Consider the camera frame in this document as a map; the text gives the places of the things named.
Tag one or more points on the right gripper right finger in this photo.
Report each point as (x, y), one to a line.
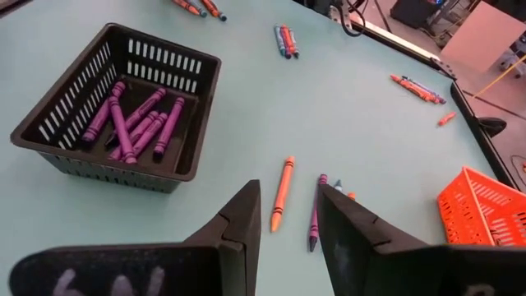
(349, 246)

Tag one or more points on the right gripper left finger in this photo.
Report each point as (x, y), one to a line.
(238, 246)

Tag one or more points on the orange crayon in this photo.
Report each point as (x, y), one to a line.
(185, 5)
(413, 88)
(287, 41)
(282, 193)
(213, 7)
(352, 196)
(446, 118)

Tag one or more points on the orange plastic basket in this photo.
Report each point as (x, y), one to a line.
(472, 205)

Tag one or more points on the black plastic basket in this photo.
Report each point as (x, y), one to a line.
(197, 123)

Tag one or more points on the green table mat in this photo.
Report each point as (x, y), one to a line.
(349, 123)

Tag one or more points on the grey side desk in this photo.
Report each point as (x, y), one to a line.
(481, 37)

